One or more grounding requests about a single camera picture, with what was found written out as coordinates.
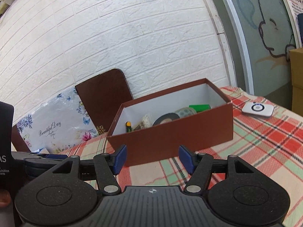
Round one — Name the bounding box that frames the brown cardboard box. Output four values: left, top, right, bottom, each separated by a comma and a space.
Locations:
106, 78, 234, 167

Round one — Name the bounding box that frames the black tape roll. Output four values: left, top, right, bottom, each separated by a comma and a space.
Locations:
152, 113, 180, 127

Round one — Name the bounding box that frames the blue tissue pack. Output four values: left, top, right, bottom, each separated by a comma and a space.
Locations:
31, 147, 50, 155

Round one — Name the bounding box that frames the wall poster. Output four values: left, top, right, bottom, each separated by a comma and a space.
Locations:
279, 0, 303, 48

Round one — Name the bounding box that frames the white pocket router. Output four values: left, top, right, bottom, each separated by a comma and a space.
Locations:
241, 102, 275, 118

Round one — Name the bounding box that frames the tan cardboard carton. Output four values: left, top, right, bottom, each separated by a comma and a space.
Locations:
289, 48, 303, 117

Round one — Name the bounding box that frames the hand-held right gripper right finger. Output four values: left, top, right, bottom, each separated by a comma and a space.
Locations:
179, 145, 256, 195

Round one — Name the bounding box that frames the green cylinder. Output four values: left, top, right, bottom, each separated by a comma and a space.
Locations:
189, 104, 211, 112

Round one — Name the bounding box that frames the round green patterned tape roll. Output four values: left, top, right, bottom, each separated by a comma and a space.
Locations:
175, 107, 197, 118

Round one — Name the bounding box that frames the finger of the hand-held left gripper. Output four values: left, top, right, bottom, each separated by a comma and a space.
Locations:
24, 153, 69, 178

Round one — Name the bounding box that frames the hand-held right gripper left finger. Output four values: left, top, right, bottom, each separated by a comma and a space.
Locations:
51, 144, 127, 195

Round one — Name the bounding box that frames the plaid tablecloth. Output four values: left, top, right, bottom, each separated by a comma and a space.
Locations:
64, 86, 303, 227

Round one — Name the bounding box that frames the person's left hand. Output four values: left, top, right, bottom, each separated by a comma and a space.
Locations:
0, 190, 11, 208

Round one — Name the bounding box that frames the floral white gift bag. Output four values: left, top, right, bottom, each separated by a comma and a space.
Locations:
16, 86, 100, 154

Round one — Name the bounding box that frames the cartoon printed glass door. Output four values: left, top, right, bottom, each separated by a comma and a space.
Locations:
213, 0, 303, 111

